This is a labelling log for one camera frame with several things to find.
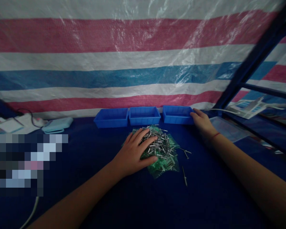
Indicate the dark blue table cloth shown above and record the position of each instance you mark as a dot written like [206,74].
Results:
[143,202]

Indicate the person's left little finger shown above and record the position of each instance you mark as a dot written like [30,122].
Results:
[130,136]

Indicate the single metal rivet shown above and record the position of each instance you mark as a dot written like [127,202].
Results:
[185,151]
[185,176]

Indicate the person's left middle finger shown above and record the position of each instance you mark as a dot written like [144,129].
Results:
[145,136]

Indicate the person's left hand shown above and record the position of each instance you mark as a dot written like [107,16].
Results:
[131,155]

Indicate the white and blue package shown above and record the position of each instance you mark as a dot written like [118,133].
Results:
[249,107]

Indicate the person's left thumb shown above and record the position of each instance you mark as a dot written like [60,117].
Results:
[149,159]

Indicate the clear plastic box lid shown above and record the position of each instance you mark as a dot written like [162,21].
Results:
[228,128]

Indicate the white flat box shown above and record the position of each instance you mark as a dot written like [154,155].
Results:
[9,126]

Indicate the white power strip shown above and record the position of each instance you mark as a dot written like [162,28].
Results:
[34,120]

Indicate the pile of green plastic bags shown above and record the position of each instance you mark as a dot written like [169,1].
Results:
[165,164]

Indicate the person's right fingers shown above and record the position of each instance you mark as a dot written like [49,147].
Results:
[196,113]

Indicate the light blue pouch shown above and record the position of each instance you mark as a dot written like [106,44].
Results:
[57,125]

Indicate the pile of metal rivets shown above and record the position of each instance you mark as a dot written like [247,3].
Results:
[159,143]

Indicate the blue metal rack frame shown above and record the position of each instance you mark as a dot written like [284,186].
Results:
[257,59]

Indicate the person's left index finger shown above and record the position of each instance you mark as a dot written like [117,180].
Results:
[149,142]

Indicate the striped woven tarp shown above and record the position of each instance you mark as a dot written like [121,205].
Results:
[124,59]

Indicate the blue plastic bin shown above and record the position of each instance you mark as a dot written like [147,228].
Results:
[110,118]
[177,115]
[145,116]

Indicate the person's right hand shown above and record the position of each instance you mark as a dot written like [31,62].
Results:
[205,124]

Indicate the person's left ring finger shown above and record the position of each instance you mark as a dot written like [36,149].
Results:
[139,133]

